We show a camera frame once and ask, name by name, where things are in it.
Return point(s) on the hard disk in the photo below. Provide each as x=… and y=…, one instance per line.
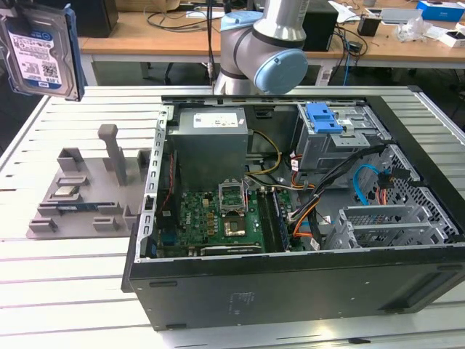
x=36, y=54

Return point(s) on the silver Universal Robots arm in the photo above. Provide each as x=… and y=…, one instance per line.
x=254, y=47

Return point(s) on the grey power supply unit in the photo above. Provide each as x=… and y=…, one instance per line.
x=207, y=152

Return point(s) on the CPU socket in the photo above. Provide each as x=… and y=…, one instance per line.
x=234, y=227

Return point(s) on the green motherboard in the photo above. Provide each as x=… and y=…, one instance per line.
x=200, y=218

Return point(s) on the black RAM slot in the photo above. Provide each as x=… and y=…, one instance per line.
x=267, y=221

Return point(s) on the installed RAM stick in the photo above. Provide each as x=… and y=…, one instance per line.
x=281, y=221

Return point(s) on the metal drive cage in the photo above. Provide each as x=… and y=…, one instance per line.
x=327, y=149

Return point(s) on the blue plastic drive carrier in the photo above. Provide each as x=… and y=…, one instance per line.
x=323, y=120

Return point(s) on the black open PC case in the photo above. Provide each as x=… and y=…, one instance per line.
x=276, y=291

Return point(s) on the grey parts rack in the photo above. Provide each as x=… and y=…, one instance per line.
x=94, y=181

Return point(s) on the wooden desk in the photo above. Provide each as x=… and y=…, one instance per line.
x=145, y=45

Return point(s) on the blue RAM stick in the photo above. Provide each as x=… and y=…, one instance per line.
x=78, y=208

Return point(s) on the silver CPU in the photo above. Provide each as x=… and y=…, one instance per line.
x=66, y=191

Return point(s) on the black desktop computer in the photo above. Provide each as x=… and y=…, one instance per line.
x=321, y=29

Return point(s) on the small black cube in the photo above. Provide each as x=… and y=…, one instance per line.
x=368, y=26

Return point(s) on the large black box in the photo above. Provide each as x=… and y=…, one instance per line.
x=98, y=18

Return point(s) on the clear plastic bag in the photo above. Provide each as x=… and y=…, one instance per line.
x=412, y=29

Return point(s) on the grey flat device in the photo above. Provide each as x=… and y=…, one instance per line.
x=401, y=15

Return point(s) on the white box with black insert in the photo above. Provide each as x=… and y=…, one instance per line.
x=452, y=38

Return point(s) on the blue cardboard box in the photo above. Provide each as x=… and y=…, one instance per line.
x=441, y=10

